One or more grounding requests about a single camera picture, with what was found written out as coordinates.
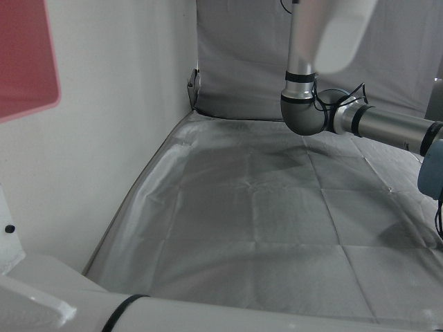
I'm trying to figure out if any grey floor sheet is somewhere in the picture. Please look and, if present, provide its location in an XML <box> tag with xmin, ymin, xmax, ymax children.
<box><xmin>84</xmin><ymin>112</ymin><xmax>443</xmax><ymax>324</ymax></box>

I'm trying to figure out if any pink plastic basket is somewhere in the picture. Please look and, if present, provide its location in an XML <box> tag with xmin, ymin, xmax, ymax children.
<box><xmin>0</xmin><ymin>0</ymin><xmax>62</xmax><ymax>124</ymax></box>

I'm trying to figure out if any grey backdrop curtain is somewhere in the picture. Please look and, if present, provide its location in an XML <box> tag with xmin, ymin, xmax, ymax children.
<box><xmin>195</xmin><ymin>0</ymin><xmax>443</xmax><ymax>122</ymax></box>

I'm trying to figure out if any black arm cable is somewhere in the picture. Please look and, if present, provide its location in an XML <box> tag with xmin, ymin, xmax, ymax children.
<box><xmin>313</xmin><ymin>82</ymin><xmax>369</xmax><ymax>120</ymax></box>
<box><xmin>433</xmin><ymin>199</ymin><xmax>443</xmax><ymax>243</ymax></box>

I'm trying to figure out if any black band on housing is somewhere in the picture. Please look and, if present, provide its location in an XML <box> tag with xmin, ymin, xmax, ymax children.
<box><xmin>100</xmin><ymin>293</ymin><xmax>150</xmax><ymax>332</ymax></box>

